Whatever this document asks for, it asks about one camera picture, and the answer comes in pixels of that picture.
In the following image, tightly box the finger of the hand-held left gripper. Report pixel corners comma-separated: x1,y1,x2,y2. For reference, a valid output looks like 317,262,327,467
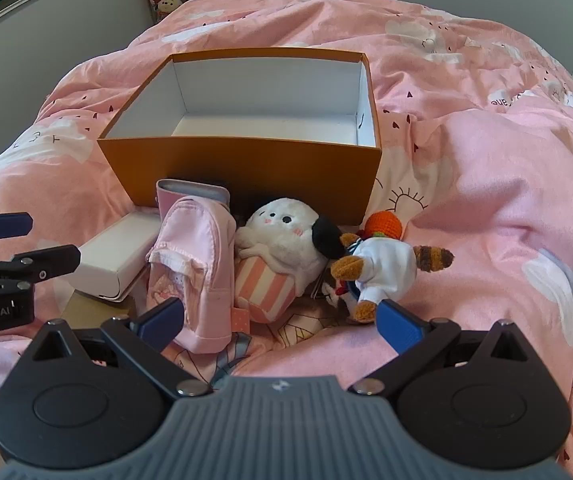
0,244,82,292
0,211,34,242

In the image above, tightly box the pink printed blanket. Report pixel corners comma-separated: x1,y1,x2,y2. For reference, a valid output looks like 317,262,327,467
0,0,573,480

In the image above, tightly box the pink mini backpack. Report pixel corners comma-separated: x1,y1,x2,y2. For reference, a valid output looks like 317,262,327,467
146,196,250,354

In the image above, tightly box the raccoon plush toy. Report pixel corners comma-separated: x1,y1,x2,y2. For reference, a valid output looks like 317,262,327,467
330,232,455,324

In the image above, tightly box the white plush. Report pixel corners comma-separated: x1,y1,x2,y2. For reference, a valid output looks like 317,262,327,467
234,197,344,323

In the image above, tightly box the pink case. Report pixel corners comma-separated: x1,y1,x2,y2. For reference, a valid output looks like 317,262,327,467
156,178,230,221

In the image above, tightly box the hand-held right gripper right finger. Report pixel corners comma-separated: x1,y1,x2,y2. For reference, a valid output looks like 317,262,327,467
349,299,529,396

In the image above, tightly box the orange cardboard box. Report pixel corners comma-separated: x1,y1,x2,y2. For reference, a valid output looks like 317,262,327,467
97,48,383,226

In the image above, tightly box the long white box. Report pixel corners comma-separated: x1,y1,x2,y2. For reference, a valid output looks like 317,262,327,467
59,210,163,304

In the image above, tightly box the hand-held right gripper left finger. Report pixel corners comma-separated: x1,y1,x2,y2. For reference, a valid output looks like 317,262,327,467
31,297,212,398

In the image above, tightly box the orange knitted tangerine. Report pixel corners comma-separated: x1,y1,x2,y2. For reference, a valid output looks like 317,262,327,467
357,210,405,242

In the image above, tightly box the small brown cardboard box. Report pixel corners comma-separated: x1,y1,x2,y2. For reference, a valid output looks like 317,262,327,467
60,290,140,332

